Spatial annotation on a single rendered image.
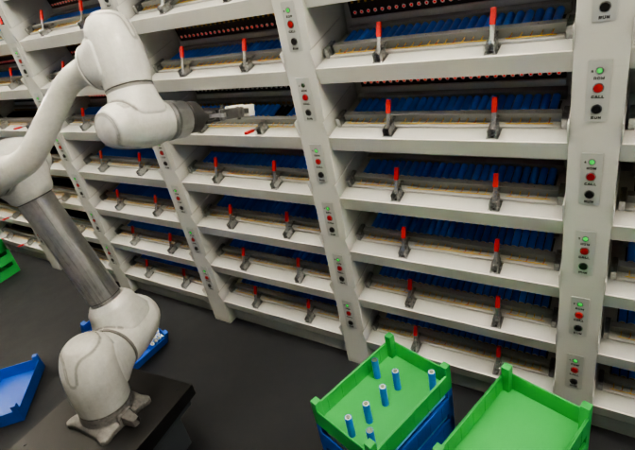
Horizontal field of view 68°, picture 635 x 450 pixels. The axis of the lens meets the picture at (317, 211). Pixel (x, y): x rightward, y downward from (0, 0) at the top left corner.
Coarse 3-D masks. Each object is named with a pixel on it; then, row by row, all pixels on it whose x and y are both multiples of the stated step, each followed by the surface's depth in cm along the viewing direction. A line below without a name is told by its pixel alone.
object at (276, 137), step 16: (208, 96) 176; (224, 96) 172; (240, 96) 168; (208, 128) 163; (224, 128) 159; (240, 128) 156; (272, 128) 148; (288, 128) 145; (176, 144) 173; (192, 144) 168; (208, 144) 163; (224, 144) 159; (240, 144) 155; (256, 144) 151; (272, 144) 147; (288, 144) 144
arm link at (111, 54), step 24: (96, 24) 96; (120, 24) 97; (96, 48) 96; (120, 48) 96; (144, 48) 102; (72, 72) 102; (96, 72) 97; (120, 72) 97; (144, 72) 100; (48, 96) 105; (72, 96) 106; (48, 120) 107; (24, 144) 109; (48, 144) 110; (0, 168) 111; (24, 168) 111; (0, 192) 116
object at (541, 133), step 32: (352, 96) 143; (384, 96) 136; (416, 96) 131; (448, 96) 126; (480, 96) 122; (512, 96) 117; (544, 96) 112; (352, 128) 133; (384, 128) 124; (416, 128) 123; (448, 128) 119; (480, 128) 114; (512, 128) 110; (544, 128) 107
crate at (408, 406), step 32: (384, 352) 132; (352, 384) 126; (416, 384) 124; (448, 384) 120; (320, 416) 115; (352, 416) 119; (384, 416) 117; (416, 416) 112; (352, 448) 109; (384, 448) 106
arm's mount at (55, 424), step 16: (144, 384) 154; (160, 384) 153; (176, 384) 152; (64, 400) 152; (160, 400) 146; (176, 400) 145; (48, 416) 147; (64, 416) 146; (144, 416) 141; (160, 416) 140; (176, 416) 145; (32, 432) 142; (48, 432) 141; (64, 432) 140; (80, 432) 139; (128, 432) 137; (144, 432) 136; (160, 432) 139; (16, 448) 137; (32, 448) 136; (48, 448) 136; (64, 448) 135; (80, 448) 134; (96, 448) 133; (112, 448) 132; (128, 448) 132; (144, 448) 133
